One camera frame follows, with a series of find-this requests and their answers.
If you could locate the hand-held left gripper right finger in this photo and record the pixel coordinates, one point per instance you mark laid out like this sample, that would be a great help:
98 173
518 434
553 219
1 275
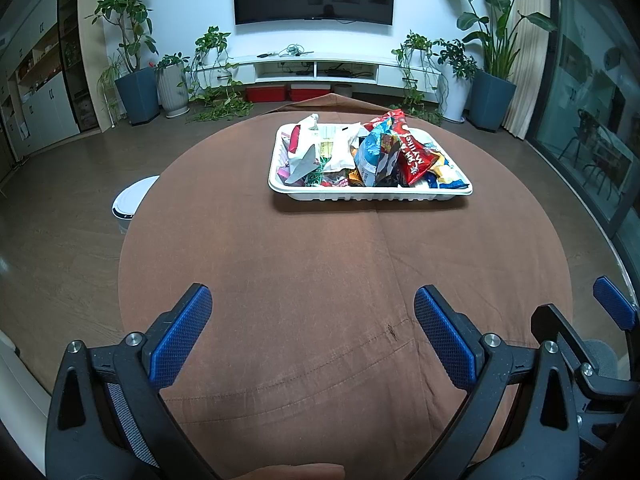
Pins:
445 335

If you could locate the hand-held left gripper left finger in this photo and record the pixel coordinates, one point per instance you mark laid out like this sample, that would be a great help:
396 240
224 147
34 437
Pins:
182 335

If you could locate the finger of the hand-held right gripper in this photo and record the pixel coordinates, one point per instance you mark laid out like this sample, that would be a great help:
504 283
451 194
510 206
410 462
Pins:
555 322
615 301

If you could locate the white plastic tray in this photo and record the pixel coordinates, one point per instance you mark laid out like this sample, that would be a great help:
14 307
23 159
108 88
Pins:
370 194

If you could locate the blue yellow potato chip packet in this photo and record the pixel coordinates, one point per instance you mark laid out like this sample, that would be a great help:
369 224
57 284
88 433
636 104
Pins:
445 175

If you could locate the red chocolate ball packet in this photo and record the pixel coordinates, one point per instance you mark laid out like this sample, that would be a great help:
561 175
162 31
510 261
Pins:
415 155

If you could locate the orange snack packet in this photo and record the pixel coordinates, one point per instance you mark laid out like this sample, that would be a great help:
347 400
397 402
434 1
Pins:
354 176

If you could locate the pink candy packet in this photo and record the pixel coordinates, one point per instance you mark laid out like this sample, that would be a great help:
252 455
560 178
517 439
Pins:
283 172

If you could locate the blue chip bag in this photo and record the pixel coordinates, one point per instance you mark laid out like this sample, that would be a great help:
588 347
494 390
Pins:
370 152

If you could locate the green red snack packet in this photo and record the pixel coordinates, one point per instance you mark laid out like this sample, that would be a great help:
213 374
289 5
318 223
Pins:
315 176

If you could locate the white red snack pouch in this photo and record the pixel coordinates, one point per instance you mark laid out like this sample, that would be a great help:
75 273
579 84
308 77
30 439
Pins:
302 165

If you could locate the white snack bag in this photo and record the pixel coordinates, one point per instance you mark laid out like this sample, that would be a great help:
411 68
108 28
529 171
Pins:
340 145

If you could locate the grey office chair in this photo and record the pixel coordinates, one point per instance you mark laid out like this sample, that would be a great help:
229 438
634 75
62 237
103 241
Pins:
602 355

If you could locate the brown tablecloth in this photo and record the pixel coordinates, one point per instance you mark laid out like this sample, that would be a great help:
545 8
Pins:
300 270

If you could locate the white round waste bin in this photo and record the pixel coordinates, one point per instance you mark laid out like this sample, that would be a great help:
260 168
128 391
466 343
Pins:
132 202

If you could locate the outdoor black chair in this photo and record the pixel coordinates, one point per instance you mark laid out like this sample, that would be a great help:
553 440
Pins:
580 130

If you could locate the beige curtain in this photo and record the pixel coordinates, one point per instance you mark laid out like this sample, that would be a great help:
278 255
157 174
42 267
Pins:
520 110

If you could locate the broad-leaf plant in blue pot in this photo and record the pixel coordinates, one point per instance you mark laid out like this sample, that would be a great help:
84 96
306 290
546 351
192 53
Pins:
492 100

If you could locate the small-leaf plant in white pot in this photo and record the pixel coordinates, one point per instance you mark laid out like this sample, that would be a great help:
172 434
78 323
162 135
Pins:
455 100

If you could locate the glass sliding door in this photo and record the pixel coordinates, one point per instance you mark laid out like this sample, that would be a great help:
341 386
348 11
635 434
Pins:
590 60

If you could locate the leafy tree in blue pot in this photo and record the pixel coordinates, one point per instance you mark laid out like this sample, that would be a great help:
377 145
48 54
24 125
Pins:
137 95

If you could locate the plant in white ribbed pot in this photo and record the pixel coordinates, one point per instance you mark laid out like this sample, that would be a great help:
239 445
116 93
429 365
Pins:
172 90

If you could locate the red storage box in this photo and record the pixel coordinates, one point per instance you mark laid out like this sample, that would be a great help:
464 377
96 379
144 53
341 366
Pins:
310 93
265 93

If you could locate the slender green plant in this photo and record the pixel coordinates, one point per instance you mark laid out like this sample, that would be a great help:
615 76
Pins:
107 85

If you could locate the grey round basket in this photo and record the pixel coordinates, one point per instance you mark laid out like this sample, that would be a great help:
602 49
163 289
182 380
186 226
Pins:
343 91

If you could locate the white television console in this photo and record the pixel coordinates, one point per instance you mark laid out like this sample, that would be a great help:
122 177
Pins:
390 72

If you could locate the trailing vine plant on stand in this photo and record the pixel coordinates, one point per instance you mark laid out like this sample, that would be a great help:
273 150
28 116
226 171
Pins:
212 42
412 45

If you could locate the white wooden wall cabinet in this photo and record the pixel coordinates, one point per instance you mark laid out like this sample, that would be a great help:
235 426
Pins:
45 100

